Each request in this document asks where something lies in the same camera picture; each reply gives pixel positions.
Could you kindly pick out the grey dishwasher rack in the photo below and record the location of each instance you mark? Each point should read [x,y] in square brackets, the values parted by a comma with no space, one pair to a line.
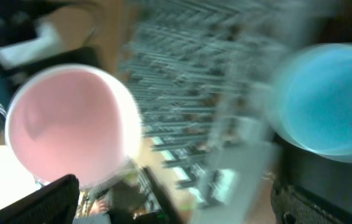
[201,74]

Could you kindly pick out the blue plastic cup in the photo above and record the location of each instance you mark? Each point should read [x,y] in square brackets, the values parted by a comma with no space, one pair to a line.
[310,100]

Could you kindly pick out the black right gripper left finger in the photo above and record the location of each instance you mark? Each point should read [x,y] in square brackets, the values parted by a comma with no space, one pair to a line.
[55,203]

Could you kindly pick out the pink plastic cup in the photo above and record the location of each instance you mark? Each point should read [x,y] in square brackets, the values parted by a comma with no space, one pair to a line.
[73,119]

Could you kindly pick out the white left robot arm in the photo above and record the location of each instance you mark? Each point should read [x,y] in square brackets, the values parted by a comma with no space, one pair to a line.
[25,58]

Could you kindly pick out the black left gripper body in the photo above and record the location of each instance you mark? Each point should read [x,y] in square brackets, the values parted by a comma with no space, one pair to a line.
[145,202]

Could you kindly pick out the round black tray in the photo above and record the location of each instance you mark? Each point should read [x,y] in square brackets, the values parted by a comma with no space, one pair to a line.
[298,164]

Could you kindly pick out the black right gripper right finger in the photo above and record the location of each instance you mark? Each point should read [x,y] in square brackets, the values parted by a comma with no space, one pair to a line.
[317,200]

